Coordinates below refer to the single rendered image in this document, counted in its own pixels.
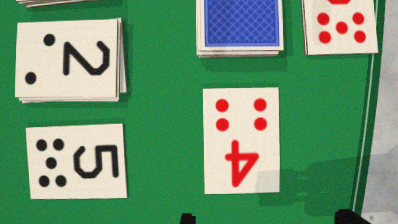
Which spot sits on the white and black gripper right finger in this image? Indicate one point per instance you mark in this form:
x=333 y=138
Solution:
x=347 y=216

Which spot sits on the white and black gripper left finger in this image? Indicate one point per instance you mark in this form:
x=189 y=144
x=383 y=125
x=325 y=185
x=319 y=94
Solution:
x=187 y=218

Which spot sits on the blue-backed playing card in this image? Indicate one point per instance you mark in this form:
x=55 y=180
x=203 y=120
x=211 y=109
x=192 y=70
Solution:
x=241 y=25

